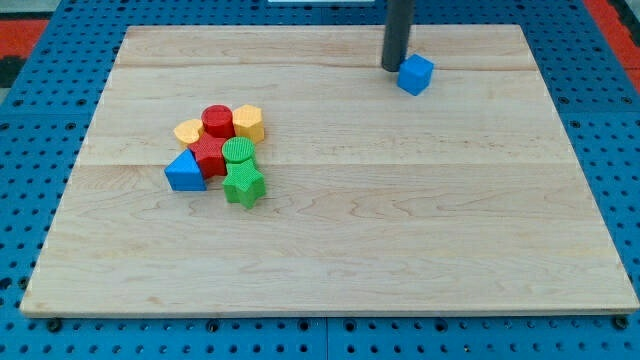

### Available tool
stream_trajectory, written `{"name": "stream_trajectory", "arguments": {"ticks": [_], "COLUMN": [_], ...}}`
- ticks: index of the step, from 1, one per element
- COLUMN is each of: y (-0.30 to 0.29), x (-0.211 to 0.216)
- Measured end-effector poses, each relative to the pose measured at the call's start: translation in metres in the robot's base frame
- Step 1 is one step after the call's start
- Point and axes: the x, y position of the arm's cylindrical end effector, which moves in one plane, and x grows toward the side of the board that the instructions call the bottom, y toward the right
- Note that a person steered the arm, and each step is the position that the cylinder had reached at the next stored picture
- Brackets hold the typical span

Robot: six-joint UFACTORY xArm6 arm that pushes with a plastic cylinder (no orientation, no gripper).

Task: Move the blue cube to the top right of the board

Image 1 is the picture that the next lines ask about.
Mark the blue cube block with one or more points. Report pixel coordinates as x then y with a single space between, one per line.
415 74

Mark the light wooden board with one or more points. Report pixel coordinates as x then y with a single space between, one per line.
466 200

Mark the green star block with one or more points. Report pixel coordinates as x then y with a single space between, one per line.
243 184

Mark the green cylinder block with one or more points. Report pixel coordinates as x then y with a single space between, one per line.
238 149

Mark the yellow hexagon block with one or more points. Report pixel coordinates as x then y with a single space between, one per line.
248 123

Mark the red star block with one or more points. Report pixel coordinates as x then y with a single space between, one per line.
207 152

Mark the red cylinder block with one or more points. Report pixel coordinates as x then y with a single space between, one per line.
218 121

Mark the blue triangle block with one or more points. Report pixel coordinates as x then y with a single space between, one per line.
184 174

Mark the yellow heart block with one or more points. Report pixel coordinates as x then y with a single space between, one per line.
188 132

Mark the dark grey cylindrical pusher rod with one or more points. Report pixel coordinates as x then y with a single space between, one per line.
399 19

